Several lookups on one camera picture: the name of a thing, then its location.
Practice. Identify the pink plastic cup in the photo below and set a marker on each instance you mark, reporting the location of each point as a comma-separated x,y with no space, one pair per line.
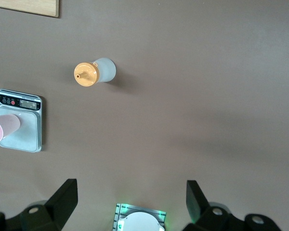
4,125

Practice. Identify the silver digital kitchen scale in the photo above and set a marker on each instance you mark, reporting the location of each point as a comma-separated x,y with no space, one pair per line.
26,130

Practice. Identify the wooden cutting board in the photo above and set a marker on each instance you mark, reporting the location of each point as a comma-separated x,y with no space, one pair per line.
26,6

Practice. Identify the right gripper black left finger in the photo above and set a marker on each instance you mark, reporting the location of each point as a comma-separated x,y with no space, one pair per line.
57,207

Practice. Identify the translucent sauce bottle orange cap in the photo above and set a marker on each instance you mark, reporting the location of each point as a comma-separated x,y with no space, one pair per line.
106,69

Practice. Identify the brown table cover sheet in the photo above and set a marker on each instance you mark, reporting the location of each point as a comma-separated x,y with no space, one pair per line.
183,96

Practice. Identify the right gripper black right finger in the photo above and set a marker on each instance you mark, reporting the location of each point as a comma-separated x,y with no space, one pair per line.
207,219

